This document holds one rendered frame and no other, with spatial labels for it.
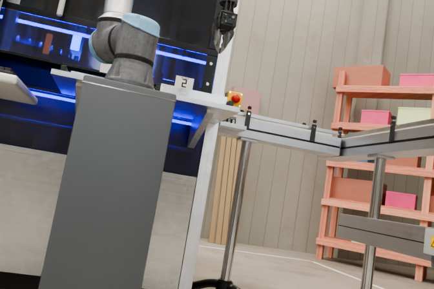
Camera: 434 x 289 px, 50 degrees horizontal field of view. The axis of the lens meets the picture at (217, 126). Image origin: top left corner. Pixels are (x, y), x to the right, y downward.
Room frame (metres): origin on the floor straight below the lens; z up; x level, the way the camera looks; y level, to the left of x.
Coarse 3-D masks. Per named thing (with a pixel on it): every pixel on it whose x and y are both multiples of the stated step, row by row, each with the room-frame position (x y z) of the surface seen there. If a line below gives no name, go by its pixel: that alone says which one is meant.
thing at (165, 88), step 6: (162, 84) 1.70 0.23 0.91; (162, 90) 1.70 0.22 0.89; (168, 90) 1.70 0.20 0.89; (174, 90) 1.71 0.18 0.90; (180, 90) 1.71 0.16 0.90; (186, 90) 1.72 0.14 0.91; (192, 90) 1.72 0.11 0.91; (186, 96) 1.72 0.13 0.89; (192, 96) 1.72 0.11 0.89; (198, 96) 1.73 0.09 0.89; (204, 96) 1.73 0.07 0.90; (210, 96) 1.74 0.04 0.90; (216, 96) 1.74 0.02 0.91; (222, 96) 1.74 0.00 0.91; (216, 102) 1.74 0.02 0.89; (222, 102) 1.75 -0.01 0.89
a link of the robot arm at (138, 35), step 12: (120, 24) 1.33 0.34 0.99; (132, 24) 1.27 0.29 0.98; (144, 24) 1.27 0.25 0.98; (156, 24) 1.30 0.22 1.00; (108, 36) 1.34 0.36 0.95; (120, 36) 1.29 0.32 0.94; (132, 36) 1.27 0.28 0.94; (144, 36) 1.27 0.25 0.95; (156, 36) 1.30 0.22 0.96; (120, 48) 1.28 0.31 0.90; (132, 48) 1.27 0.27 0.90; (144, 48) 1.28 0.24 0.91
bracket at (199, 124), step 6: (204, 114) 1.81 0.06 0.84; (210, 114) 1.79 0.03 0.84; (192, 120) 2.07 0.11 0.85; (198, 120) 1.92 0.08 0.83; (204, 120) 1.83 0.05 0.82; (192, 126) 2.04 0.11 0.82; (198, 126) 1.90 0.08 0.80; (204, 126) 1.89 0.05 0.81; (192, 132) 2.02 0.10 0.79; (198, 132) 1.94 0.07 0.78; (192, 138) 2.00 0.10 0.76; (198, 138) 1.99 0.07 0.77; (192, 144) 2.06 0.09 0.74
